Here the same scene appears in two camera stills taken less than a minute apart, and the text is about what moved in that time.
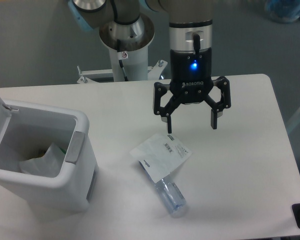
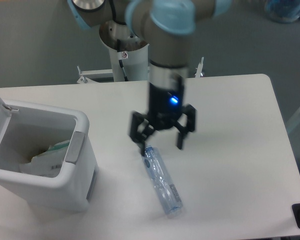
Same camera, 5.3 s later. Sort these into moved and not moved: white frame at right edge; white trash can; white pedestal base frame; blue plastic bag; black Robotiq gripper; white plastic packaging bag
Moved: black Robotiq gripper; white plastic packaging bag
Not moved: white trash can; white frame at right edge; white pedestal base frame; blue plastic bag
